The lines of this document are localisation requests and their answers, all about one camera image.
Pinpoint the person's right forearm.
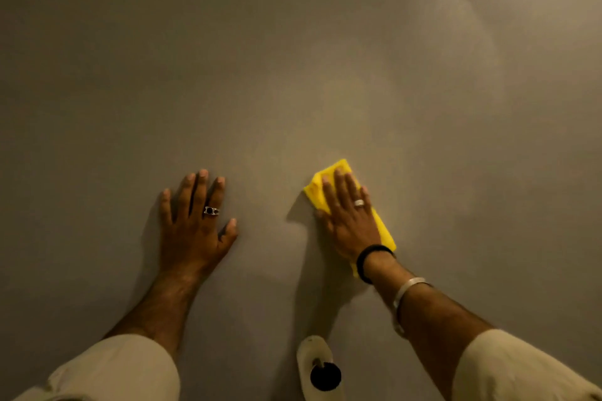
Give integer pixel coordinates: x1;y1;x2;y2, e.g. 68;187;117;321
363;250;493;399

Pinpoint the person's left hand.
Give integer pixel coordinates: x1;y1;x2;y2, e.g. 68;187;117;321
158;169;239;273

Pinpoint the person's right hand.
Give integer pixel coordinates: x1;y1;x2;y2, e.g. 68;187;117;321
314;169;383;263

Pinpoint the beige left sleeve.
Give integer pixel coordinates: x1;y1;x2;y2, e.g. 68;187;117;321
13;333;181;401

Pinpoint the yellow cleaning cloth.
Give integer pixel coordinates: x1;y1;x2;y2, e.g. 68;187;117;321
303;159;397;279

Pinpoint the beige right sleeve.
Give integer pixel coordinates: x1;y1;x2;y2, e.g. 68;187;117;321
451;329;602;401

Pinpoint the beige sleeve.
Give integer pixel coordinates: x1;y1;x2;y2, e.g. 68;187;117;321
451;329;602;401
13;333;181;401

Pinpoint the black wristband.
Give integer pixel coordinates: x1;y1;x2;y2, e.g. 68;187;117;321
356;244;396;285

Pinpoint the silver bangle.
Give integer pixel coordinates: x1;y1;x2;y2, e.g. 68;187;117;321
392;277;430;338

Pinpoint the person's left forearm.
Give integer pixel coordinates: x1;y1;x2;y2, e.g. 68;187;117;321
103;268;209;362

